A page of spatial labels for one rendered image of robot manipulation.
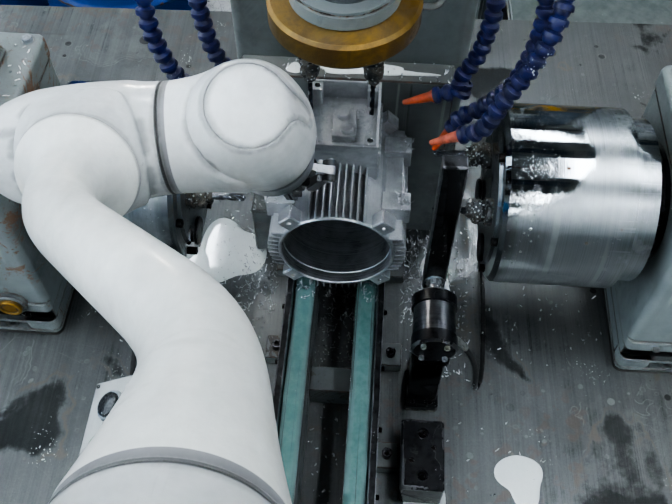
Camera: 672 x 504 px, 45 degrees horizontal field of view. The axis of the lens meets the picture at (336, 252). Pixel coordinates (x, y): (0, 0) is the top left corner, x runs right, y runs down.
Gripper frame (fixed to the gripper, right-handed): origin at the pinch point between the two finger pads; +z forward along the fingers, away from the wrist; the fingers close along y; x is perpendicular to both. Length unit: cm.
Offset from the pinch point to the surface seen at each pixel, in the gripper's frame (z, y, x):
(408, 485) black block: 7.3, -17.7, 38.6
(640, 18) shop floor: 184, -103, -94
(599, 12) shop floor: 185, -89, -96
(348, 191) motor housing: 2.6, -7.5, 0.0
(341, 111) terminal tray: 4.2, -5.8, -11.0
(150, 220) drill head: 0.2, 18.0, 5.6
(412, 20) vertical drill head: -15.3, -14.0, -16.9
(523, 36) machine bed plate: 61, -40, -43
